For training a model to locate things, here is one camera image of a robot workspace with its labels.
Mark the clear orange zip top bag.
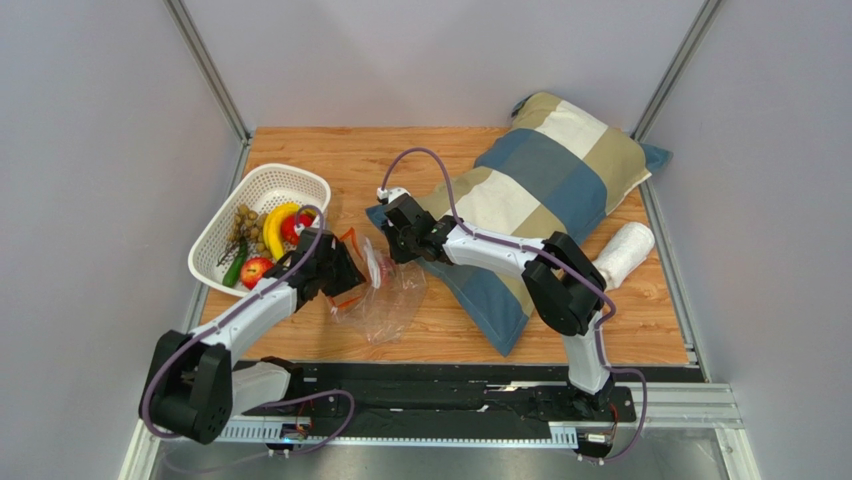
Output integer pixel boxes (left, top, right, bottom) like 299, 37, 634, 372
327, 228, 428, 345

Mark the red fake apple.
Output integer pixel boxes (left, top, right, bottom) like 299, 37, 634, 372
239, 257, 274, 290

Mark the yellow fake banana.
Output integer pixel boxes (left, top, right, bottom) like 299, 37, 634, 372
263, 203, 316, 261

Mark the green fake chili pepper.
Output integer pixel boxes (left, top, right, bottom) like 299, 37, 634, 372
222, 239, 249, 288

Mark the brown fake longan bunch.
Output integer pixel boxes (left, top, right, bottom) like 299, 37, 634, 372
216, 203, 269, 266

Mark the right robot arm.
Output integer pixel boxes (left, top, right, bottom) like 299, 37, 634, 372
377, 188, 614, 414

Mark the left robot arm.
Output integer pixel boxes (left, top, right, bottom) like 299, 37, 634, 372
139, 227, 366, 444

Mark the white perforated plastic basket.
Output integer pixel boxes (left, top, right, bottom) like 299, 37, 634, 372
188, 163, 332, 297

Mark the blue beige checkered pillow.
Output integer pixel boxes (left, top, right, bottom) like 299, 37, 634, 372
365, 91, 674, 357

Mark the rolled white towel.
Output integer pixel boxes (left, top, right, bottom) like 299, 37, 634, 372
593, 222, 655, 291

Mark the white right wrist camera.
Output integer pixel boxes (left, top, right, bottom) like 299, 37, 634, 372
376, 187, 409, 205

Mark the white slotted cable duct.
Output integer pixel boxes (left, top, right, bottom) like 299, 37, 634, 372
212, 419, 579, 450

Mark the left aluminium frame post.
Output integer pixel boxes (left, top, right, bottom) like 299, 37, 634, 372
164, 0, 252, 145

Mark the aluminium frame post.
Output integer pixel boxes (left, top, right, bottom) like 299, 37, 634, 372
631, 0, 725, 142
164, 0, 252, 145

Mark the right aluminium frame post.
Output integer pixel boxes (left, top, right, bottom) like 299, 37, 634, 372
631, 0, 725, 142

